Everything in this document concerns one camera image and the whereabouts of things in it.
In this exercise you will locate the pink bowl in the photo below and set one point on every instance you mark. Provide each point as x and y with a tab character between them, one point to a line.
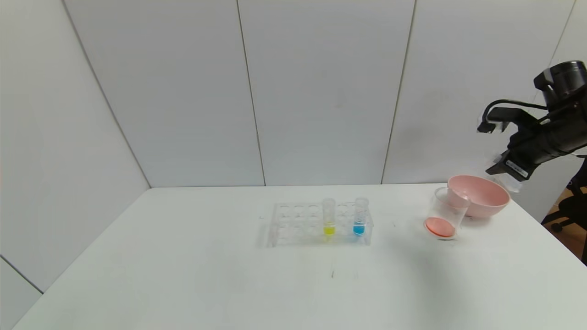
486	201

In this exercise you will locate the black office chair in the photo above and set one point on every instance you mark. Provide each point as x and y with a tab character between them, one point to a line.
573	206

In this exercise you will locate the clear acrylic test tube rack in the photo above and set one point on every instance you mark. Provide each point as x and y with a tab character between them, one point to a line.
302	238

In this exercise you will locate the clear plastic beaker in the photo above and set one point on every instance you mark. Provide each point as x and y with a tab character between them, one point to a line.
441	225

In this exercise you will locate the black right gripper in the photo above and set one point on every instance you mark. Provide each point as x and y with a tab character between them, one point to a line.
517	168

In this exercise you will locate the blue pigment test tube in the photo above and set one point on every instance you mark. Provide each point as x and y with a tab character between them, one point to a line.
359	229

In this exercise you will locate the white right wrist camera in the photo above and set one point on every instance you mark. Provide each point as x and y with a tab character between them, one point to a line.
487	126

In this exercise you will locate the red pigment test tube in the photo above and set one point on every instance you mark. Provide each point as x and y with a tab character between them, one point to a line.
513	184

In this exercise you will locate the yellow pigment test tube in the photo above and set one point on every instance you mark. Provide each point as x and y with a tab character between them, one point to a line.
329	229

